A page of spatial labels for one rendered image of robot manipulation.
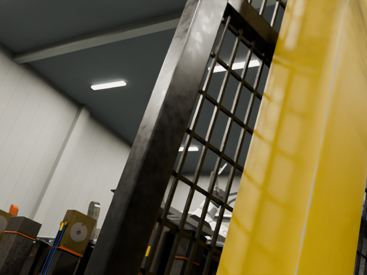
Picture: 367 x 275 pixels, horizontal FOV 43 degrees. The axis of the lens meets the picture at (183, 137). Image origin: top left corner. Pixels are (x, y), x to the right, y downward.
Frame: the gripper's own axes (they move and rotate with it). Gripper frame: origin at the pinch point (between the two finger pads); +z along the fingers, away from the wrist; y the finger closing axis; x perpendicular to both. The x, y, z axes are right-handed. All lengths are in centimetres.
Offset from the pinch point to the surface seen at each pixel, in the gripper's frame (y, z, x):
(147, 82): -256, 319, -865
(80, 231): -32, -72, 83
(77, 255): -28, -77, 82
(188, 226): -9, -57, 128
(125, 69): -313, 301, -840
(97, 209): -33, -63, 79
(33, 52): -526, 201, -882
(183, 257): -6, -63, 131
